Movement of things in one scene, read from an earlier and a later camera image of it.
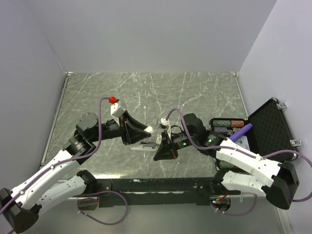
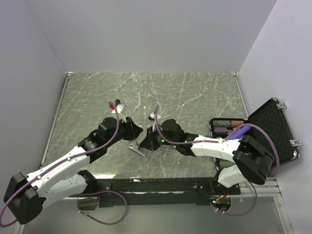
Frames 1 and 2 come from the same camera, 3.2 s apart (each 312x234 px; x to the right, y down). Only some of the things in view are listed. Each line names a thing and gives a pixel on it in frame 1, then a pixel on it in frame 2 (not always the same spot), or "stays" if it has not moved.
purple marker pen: [241, 132] stays
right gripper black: [164, 151] → [149, 143]
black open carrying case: [271, 132] stays
